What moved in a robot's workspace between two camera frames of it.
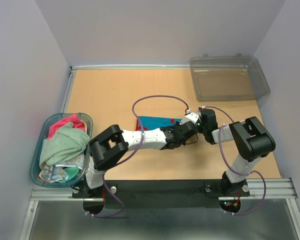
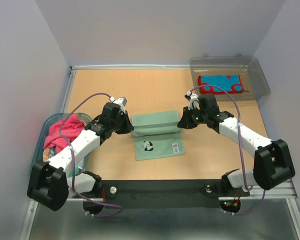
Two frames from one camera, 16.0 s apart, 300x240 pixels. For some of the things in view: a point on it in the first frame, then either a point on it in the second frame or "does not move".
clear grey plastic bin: [228, 78] does not move
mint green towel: [67, 142] -> [157, 135]
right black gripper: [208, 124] -> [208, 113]
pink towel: [72, 118] does not move
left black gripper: [178, 125] -> [127, 127]
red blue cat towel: [149, 123] -> [229, 83]
